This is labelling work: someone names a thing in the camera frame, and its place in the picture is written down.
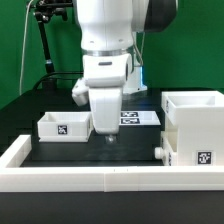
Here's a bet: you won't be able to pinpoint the white drawer box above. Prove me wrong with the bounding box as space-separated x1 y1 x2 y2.
37 112 93 142
154 137 177 166

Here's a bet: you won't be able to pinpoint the white drawer cabinet frame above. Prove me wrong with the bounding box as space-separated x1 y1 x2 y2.
161 91 224 166

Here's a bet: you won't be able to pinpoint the black camera tripod stand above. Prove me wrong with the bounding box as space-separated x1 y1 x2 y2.
27 0 73 91

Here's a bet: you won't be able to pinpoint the white cable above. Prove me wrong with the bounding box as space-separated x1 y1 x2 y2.
18 0 35 96

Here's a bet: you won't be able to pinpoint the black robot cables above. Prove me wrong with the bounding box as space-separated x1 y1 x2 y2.
32 70 84 90

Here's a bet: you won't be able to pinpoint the white marker tag plate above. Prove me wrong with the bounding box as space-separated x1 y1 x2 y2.
120 111 160 126

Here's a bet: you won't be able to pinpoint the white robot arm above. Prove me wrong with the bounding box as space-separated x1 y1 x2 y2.
72 0 178 142

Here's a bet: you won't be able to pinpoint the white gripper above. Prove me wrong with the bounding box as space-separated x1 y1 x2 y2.
89 88 122 144

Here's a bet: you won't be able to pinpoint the white border fence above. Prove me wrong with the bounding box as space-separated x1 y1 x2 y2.
0 135 224 192

